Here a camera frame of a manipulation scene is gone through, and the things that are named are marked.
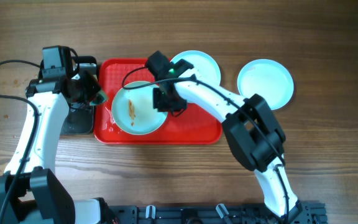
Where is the light blue plate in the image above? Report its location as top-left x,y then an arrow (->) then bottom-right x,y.
237,59 -> 295,110
111,81 -> 168,135
171,50 -> 221,85

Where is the light blue plate front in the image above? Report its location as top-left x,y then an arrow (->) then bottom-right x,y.
111,81 -> 168,135

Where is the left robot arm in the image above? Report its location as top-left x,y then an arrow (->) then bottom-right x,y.
0,70 -> 114,223

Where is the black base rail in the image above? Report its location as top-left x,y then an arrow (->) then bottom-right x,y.
110,202 -> 328,224

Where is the light blue plate back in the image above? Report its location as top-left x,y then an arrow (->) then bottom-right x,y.
171,50 -> 221,85

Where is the green yellow sponge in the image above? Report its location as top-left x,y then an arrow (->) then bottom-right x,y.
89,90 -> 109,106

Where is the black rectangular tray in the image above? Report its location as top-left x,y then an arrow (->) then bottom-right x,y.
37,55 -> 98,136

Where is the red plastic tray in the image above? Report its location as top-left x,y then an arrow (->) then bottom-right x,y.
94,58 -> 223,145

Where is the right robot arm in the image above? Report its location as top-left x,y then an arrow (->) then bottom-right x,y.
145,58 -> 300,223

